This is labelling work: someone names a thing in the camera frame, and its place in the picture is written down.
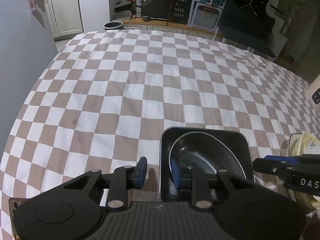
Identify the poizon cardboard box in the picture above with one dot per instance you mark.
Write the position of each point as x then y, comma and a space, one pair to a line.
205, 14

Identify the black have a nice day sign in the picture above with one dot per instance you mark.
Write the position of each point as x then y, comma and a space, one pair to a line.
180, 11

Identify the round stainless steel bowl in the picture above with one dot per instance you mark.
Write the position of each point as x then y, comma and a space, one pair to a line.
204, 151

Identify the white kitchen cabinets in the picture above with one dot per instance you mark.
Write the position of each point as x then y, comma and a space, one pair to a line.
64, 17

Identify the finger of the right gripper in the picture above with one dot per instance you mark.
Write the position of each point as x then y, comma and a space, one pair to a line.
276, 165

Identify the black square bowl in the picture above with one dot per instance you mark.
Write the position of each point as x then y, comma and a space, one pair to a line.
235, 141

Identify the brown white checkered tablecloth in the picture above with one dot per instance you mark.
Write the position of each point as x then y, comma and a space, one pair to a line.
106, 98

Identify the cream floral ceramic bowl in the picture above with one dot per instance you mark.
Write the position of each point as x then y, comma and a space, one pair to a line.
301, 144

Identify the low white drawer cabinet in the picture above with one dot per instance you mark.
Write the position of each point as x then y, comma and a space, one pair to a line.
158, 25

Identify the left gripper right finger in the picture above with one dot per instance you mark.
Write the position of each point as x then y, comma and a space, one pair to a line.
201, 190

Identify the dark blue folding table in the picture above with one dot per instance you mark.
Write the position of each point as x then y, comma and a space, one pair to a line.
252, 31

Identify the dark round trash bin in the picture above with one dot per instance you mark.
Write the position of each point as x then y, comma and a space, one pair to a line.
113, 25

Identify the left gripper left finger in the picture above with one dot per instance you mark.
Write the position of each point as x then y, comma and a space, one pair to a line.
120, 182

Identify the beige electric kettle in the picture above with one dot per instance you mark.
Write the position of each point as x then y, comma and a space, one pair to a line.
313, 93

